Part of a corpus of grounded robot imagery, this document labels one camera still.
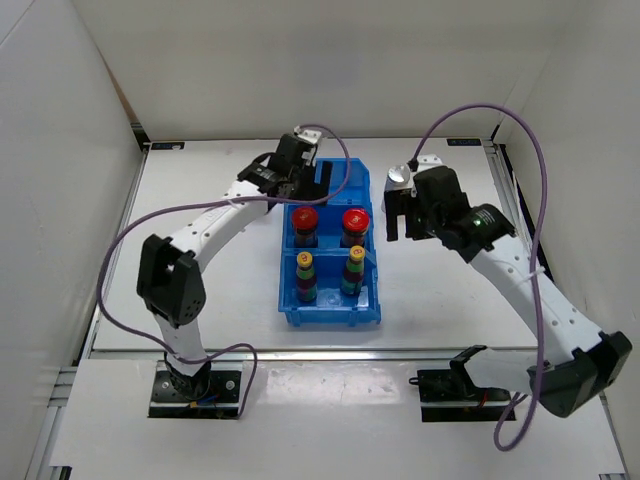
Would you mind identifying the red-lidded sauce jar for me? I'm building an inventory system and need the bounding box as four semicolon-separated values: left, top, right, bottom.
341;208;370;248
291;206;319;248

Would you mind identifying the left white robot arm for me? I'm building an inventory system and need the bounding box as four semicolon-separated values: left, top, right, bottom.
136;127;331;401

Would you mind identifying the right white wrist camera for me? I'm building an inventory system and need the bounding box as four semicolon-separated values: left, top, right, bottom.
407;154;443;174

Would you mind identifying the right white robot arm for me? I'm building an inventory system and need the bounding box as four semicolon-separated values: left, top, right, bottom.
384;165;632;418

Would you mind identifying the yellow-capped sauce bottle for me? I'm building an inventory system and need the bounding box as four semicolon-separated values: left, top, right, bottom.
341;245;366;296
296;251;317;302

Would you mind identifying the blue three-compartment plastic bin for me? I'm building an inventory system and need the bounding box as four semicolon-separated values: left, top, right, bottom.
278;158;381;326

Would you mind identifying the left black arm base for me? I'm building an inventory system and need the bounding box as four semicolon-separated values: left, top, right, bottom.
147;362;257;420

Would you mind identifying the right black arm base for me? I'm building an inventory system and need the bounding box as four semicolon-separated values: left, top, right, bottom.
408;345;512;423

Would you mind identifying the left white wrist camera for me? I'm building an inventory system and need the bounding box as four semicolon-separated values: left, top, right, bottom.
293;126;323;149

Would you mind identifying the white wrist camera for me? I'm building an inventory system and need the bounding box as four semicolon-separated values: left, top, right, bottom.
407;154;443;174
293;126;323;149

